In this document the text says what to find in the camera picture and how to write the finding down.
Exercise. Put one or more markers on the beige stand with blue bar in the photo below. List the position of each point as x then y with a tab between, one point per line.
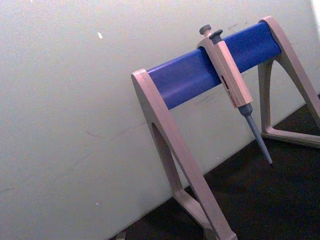
186	81

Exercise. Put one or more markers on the beige pipette with grey tip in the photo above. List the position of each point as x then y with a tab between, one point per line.
231	75

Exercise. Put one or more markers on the black table cloth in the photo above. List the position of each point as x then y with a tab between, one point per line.
262	195

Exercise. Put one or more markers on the plain pale wall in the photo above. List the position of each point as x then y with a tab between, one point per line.
70	105

